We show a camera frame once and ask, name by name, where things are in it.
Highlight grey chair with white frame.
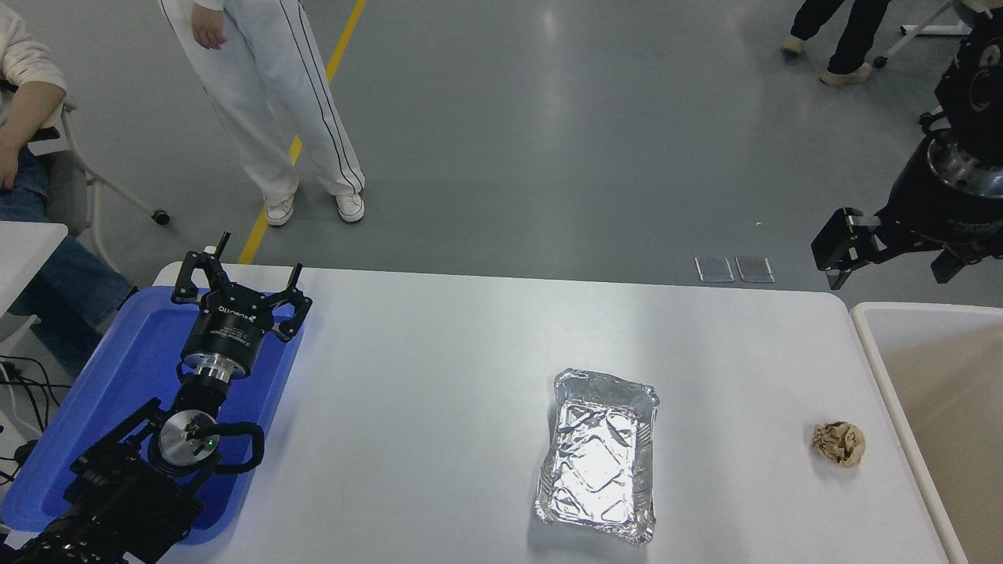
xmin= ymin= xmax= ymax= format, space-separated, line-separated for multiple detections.
xmin=27 ymin=98 xmax=172 ymax=271

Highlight large pale dustbin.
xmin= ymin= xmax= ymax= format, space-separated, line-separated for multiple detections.
xmin=850 ymin=302 xmax=1003 ymax=564

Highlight black floor cables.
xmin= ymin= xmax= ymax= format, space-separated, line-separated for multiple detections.
xmin=0 ymin=356 xmax=73 ymax=485

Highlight white side table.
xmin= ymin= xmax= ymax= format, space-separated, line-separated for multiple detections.
xmin=0 ymin=222 xmax=70 ymax=345

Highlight walking person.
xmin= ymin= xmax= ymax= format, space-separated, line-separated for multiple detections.
xmin=781 ymin=0 xmax=894 ymax=87

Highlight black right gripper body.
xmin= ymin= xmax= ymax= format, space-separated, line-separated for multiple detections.
xmin=874 ymin=153 xmax=1003 ymax=263

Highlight standing person's right hand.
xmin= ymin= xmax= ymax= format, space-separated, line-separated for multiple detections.
xmin=190 ymin=4 xmax=229 ymax=51

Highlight crumpled tan paper ball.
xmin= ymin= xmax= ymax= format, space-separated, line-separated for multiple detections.
xmin=811 ymin=421 xmax=867 ymax=468

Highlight rectangular foil plate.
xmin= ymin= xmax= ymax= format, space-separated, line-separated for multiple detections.
xmin=534 ymin=368 xmax=661 ymax=547

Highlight standing person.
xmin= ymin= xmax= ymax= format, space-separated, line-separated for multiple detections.
xmin=157 ymin=0 xmax=367 ymax=228

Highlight blue plastic tray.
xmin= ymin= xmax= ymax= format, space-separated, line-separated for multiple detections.
xmin=0 ymin=285 xmax=306 ymax=547

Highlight white-legged wheeled chair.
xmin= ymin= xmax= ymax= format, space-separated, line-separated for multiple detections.
xmin=874 ymin=0 xmax=990 ymax=70

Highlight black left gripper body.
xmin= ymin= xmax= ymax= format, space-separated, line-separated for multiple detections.
xmin=182 ymin=288 xmax=277 ymax=369

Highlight seated person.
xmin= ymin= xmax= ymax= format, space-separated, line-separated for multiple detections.
xmin=0 ymin=4 xmax=140 ymax=381

